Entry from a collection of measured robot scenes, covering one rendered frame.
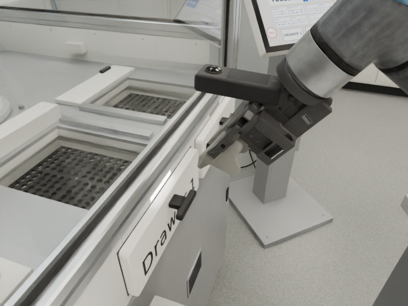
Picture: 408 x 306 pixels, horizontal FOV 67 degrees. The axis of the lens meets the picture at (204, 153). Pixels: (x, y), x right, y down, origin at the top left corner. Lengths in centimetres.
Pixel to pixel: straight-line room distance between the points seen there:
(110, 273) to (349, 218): 162
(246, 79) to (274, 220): 140
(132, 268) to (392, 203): 185
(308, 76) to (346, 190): 179
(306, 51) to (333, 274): 139
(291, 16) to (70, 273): 114
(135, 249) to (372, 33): 40
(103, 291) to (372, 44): 44
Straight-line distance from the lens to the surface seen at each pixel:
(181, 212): 54
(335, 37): 36
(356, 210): 202
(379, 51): 37
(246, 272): 157
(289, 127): 42
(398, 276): 109
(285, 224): 175
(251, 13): 124
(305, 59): 37
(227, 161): 46
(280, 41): 122
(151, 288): 66
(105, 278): 48
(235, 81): 40
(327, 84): 37
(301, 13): 133
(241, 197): 185
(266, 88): 39
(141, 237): 49
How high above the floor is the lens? 130
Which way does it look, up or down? 35 degrees down
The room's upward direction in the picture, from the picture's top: straight up
